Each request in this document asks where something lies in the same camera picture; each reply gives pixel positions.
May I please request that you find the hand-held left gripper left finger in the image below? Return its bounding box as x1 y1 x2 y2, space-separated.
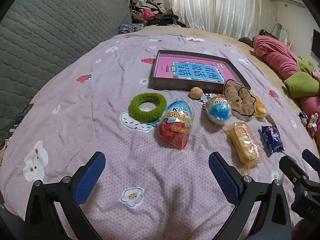
24 151 107 240

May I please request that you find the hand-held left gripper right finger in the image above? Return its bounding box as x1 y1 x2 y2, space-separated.
208 152 292 240

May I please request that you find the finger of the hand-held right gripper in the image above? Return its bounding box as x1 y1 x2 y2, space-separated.
302 149 320 174
279 155 311 193

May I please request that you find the blue cookie packet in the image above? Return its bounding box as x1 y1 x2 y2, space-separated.
261 125 286 154

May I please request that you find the orange cracker packet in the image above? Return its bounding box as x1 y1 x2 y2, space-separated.
226 122 263 168

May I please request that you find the small blue surprise egg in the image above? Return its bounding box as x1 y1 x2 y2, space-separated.
205 95 233 125

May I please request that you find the yellow snack packet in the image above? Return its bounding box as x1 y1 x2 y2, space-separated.
252 96 270 119

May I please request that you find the large red blue surprise egg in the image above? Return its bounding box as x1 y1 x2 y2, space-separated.
157 99 193 150

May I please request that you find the beige sheer hair scrunchie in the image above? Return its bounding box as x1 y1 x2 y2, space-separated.
223 79 257 120

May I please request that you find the green fuzzy hair scrunchie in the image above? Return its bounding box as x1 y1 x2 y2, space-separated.
129 92 167 123

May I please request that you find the walnut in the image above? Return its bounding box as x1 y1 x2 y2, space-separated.
189 87 203 100

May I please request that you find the shallow dark cardboard box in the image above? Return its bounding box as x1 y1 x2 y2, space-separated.
148 50 252 94

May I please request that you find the small plush toy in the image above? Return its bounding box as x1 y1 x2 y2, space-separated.
306 113 319 133

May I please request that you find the green fleece cloth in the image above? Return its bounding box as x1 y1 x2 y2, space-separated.
284 58 320 99

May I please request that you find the purple strawberry print blanket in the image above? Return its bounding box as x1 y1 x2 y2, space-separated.
0 29 315 240

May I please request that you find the beige bed sheet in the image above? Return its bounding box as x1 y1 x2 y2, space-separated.
135 26 320 140

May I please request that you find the pink fleece blanket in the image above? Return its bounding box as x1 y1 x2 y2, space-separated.
252 35 320 145

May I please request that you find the black television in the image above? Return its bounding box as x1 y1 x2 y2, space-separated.
311 29 320 58

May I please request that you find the pink and blue book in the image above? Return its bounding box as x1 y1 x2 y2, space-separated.
154 56 234 83

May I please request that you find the black yellow device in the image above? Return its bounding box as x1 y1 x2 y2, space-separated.
259 29 278 39

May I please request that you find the brown cloth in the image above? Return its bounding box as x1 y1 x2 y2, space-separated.
237 37 254 47

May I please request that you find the grey quilted headboard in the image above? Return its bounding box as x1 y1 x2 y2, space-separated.
0 0 133 150

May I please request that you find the blue patterned cloth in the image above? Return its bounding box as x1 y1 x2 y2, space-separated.
118 23 145 35

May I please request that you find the white curtain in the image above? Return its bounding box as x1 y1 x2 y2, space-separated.
165 0 272 39

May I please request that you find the pile of clothes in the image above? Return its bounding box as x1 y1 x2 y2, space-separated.
130 0 190 28

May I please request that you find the black strap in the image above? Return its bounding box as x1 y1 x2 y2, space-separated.
10 102 34 135

